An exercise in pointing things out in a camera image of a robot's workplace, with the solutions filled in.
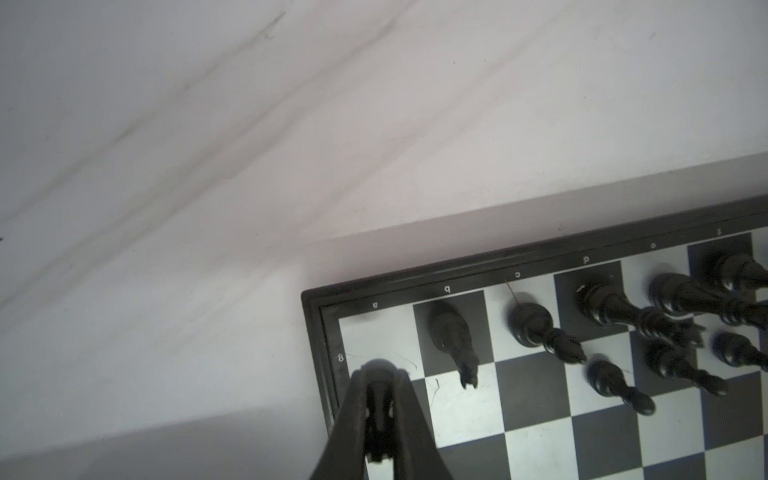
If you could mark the black knight chess piece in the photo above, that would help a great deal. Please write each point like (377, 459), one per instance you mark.
(450, 333)

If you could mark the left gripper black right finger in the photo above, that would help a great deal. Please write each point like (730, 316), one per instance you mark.
(416, 455)

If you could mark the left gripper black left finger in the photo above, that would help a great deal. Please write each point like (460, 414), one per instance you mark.
(343, 456)

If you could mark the black and white chessboard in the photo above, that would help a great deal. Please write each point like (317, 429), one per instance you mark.
(637, 351)

